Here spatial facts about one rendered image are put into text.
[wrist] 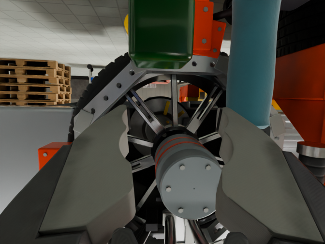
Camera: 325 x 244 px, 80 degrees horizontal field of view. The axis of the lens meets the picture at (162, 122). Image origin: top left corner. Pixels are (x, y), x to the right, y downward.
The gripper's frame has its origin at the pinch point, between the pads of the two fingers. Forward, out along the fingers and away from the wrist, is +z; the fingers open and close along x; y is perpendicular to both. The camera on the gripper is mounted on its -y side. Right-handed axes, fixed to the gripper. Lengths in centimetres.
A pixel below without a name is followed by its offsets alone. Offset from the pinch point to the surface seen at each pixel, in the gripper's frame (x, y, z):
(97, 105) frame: -17.2, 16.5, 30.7
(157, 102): -5, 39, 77
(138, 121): -15, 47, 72
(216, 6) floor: 35, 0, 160
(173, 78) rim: 1.3, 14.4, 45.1
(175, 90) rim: 2.0, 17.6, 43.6
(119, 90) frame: -12.0, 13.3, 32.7
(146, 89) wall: -95, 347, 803
